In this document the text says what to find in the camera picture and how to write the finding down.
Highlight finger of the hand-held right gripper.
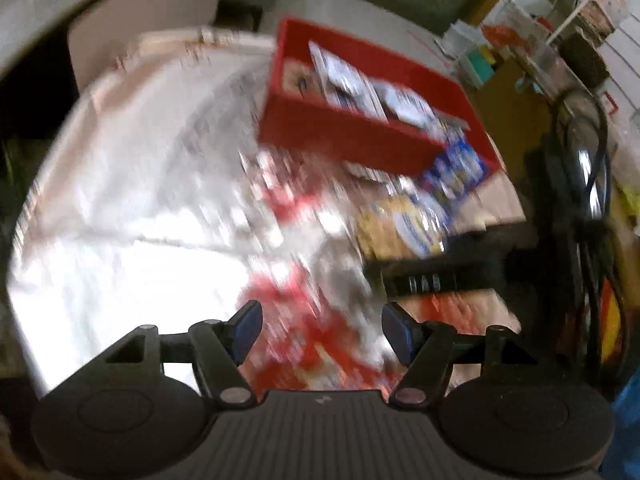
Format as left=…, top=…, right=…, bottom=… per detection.
left=360, top=256, right=396, bottom=288

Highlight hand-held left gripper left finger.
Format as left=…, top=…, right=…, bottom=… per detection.
left=102, top=300, right=264, bottom=409

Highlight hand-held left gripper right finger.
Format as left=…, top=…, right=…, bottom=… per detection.
left=381, top=302, right=540, bottom=409

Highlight red and white snack packet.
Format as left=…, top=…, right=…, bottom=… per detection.
left=240, top=260, right=411, bottom=398

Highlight red cardboard box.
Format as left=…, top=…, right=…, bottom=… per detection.
left=257, top=17, right=502, bottom=179

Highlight yellow snack packet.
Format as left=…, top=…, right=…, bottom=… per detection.
left=352, top=195, right=448, bottom=261

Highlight white embroidered cloth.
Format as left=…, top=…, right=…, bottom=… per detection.
left=7, top=27, right=381, bottom=396

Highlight wooden cabinet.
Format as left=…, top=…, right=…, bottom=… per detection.
left=470, top=55, right=571, bottom=201

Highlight white and blue snack packet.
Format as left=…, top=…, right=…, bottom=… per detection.
left=307, top=41, right=396, bottom=123

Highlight teal box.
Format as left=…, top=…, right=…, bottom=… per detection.
left=460, top=47, right=501, bottom=83

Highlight orange-red bag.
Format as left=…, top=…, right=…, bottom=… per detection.
left=482, top=22, right=531, bottom=51

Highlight white shelf rack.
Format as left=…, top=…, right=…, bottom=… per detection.
left=480, top=0, right=640, bottom=61

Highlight beige dining table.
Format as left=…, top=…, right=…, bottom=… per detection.
left=0, top=0, right=228, bottom=88

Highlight black cables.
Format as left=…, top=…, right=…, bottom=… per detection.
left=545, top=85, right=621, bottom=391

